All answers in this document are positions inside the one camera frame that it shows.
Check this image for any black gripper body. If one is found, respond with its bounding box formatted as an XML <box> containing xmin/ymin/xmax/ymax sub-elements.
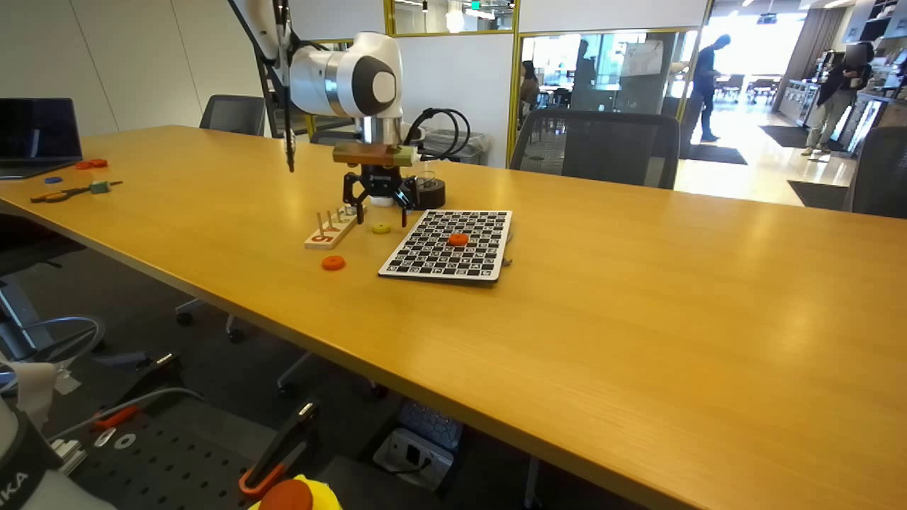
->
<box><xmin>347</xmin><ymin>163</ymin><xmax>414</xmax><ymax>205</ymax></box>

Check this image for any wooden number puzzle board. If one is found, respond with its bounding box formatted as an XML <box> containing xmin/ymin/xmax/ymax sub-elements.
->
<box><xmin>303</xmin><ymin>200</ymin><xmax>371</xmax><ymax>253</ymax></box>

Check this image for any black white marker board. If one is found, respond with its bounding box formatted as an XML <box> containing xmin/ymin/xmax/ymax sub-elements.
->
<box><xmin>377</xmin><ymin>206</ymin><xmax>516</xmax><ymax>285</ymax></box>

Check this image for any dark grey office chair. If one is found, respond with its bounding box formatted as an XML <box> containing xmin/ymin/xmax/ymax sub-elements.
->
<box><xmin>507</xmin><ymin>107</ymin><xmax>684</xmax><ymax>192</ymax></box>
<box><xmin>849</xmin><ymin>124</ymin><xmax>907</xmax><ymax>222</ymax></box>
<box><xmin>197</xmin><ymin>93</ymin><xmax>269</xmax><ymax>138</ymax></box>

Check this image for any grey floor power box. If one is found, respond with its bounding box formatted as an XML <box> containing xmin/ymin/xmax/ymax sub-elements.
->
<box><xmin>371</xmin><ymin>424</ymin><xmax>462</xmax><ymax>492</ymax></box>

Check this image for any yellow red emergency stop button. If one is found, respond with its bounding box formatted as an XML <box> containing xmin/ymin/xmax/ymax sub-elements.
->
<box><xmin>249</xmin><ymin>472</ymin><xmax>347</xmax><ymax>510</ymax></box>

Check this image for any brown toy piece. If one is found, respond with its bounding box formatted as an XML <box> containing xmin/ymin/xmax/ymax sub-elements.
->
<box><xmin>28</xmin><ymin>183</ymin><xmax>98</xmax><ymax>206</ymax></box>

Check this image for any black floor mat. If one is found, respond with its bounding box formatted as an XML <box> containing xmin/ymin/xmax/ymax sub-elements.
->
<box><xmin>677</xmin><ymin>138</ymin><xmax>750</xmax><ymax>166</ymax></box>
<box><xmin>760</xmin><ymin>121</ymin><xmax>818</xmax><ymax>149</ymax></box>

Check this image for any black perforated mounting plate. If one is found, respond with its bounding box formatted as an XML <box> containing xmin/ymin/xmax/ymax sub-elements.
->
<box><xmin>69</xmin><ymin>404</ymin><xmax>286</xmax><ymax>510</ymax></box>

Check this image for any black laptop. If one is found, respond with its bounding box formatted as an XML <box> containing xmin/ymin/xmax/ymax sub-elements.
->
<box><xmin>0</xmin><ymin>97</ymin><xmax>86</xmax><ymax>180</ymax></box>

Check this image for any person in dark clothes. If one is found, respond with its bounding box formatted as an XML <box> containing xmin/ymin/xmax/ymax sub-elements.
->
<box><xmin>692</xmin><ymin>32</ymin><xmax>735</xmax><ymax>144</ymax></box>

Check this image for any blue grey office chair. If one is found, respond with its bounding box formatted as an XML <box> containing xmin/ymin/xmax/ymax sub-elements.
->
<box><xmin>0</xmin><ymin>277</ymin><xmax>108</xmax><ymax>365</ymax></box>

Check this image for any white crumpled cloth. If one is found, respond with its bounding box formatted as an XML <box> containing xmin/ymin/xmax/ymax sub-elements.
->
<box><xmin>0</xmin><ymin>358</ymin><xmax>67</xmax><ymax>428</ymax></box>

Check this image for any person with light trousers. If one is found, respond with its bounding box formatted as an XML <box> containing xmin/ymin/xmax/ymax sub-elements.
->
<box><xmin>802</xmin><ymin>39</ymin><xmax>879</xmax><ymax>158</ymax></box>

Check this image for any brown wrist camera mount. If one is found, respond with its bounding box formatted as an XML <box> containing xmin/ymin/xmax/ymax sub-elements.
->
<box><xmin>332</xmin><ymin>138</ymin><xmax>421</xmax><ymax>171</ymax></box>

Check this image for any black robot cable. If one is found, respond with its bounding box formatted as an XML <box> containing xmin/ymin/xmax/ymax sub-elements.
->
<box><xmin>224</xmin><ymin>0</ymin><xmax>478</xmax><ymax>175</ymax></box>

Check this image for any black orange handled clamp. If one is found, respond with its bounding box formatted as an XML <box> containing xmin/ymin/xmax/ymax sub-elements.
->
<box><xmin>235</xmin><ymin>396</ymin><xmax>324</xmax><ymax>502</ymax></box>

